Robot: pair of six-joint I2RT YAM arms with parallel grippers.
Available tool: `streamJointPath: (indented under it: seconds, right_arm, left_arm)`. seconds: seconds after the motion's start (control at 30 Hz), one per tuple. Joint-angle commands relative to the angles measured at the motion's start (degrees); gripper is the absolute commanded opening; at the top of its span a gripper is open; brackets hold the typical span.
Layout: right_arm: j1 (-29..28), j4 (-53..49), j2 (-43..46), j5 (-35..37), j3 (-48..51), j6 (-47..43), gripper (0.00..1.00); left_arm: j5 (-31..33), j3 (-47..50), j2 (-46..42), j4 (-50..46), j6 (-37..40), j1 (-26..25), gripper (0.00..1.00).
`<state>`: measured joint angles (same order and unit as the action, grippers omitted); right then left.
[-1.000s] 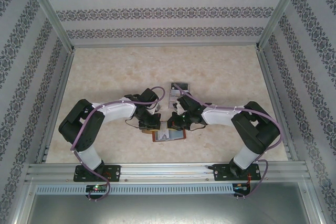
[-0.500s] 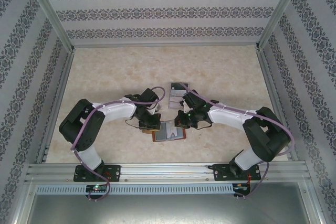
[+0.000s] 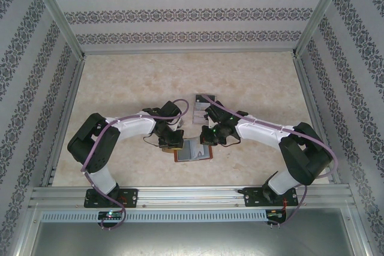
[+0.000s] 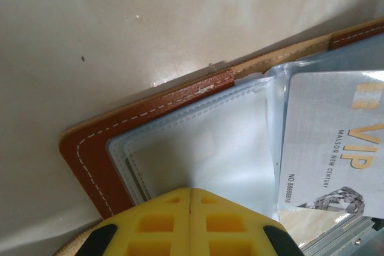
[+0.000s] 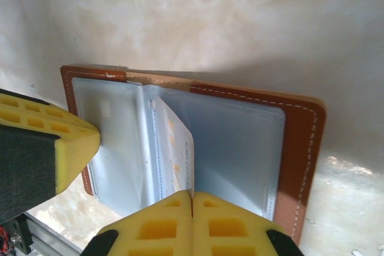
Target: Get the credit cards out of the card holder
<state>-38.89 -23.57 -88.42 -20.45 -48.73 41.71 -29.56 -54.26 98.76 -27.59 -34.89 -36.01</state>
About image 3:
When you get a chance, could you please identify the brown leather card holder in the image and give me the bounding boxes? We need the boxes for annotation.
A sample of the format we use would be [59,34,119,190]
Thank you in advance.
[161,138,215,164]

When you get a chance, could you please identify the clear acrylic card stand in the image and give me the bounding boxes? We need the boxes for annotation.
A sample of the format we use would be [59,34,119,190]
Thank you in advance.
[191,92,218,125]

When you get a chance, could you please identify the pale picture credit card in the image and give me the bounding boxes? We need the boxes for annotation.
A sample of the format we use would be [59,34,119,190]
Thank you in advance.
[193,144,212,160]

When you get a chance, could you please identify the thin horizontal aluminium bar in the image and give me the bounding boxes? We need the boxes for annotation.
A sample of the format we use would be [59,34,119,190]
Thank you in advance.
[80,48,297,56]

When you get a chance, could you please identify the left small circuit board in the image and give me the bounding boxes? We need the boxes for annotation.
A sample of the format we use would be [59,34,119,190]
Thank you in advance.
[97,210,124,221]

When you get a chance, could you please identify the small circuit board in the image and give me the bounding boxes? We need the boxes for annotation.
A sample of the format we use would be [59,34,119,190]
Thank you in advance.
[97,210,124,221]
[266,209,286,220]

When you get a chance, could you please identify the right small circuit board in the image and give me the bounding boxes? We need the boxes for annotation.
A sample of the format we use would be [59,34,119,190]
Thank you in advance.
[266,209,286,220]

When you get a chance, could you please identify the grey metal panel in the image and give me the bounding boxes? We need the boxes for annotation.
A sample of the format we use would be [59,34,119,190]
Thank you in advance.
[29,207,358,256]

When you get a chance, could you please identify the left thin black cable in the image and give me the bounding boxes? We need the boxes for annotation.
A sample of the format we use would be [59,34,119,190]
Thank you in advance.
[142,135,162,149]

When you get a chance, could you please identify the thin black cable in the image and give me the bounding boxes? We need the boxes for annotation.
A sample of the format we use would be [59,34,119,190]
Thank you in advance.
[223,137,241,149]
[142,135,162,149]

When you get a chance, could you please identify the right thin black cable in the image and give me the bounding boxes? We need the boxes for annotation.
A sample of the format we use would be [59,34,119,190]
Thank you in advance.
[223,137,241,149]

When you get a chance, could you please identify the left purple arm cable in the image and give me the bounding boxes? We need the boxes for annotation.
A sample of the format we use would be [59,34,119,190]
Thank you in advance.
[80,98,190,230]

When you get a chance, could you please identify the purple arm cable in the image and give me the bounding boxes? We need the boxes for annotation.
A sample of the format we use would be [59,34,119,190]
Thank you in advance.
[203,94,337,228]
[80,98,190,230]

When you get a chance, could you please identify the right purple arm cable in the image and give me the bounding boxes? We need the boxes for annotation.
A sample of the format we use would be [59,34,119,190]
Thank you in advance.
[203,94,337,228]

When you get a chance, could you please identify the wide aluminium mounting rail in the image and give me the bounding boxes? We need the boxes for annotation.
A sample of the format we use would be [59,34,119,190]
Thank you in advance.
[28,184,357,209]

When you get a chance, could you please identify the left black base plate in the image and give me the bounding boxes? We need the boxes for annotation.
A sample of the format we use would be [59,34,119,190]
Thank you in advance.
[84,188,139,209]

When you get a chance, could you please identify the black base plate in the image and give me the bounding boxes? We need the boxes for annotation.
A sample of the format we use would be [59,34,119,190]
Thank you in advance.
[84,188,139,209]
[243,186,299,208]

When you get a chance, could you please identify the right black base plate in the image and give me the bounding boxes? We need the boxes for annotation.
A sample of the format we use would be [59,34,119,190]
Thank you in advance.
[243,186,299,208]

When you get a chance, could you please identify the white slotted cable duct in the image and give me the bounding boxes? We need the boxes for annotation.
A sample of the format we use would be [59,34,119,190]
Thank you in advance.
[40,210,268,223]

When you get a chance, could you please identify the right aluminium side rail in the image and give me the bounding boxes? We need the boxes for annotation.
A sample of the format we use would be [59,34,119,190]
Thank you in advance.
[293,56,342,185]

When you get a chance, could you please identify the aluminium side rail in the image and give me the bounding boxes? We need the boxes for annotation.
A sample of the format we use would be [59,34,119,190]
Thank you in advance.
[40,56,87,188]
[293,56,342,185]

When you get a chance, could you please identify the left aluminium side rail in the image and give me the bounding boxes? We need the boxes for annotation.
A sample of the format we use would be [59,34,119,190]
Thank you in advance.
[40,56,87,188]

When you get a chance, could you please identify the right upright aluminium post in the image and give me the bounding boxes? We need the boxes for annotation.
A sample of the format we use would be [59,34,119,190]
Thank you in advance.
[292,0,352,59]

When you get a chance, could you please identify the upright aluminium post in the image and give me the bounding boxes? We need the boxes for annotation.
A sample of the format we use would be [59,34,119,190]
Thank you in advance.
[28,0,88,59]
[292,0,352,59]

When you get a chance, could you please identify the left upright aluminium post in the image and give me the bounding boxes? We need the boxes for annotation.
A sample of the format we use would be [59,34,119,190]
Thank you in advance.
[28,0,88,59]

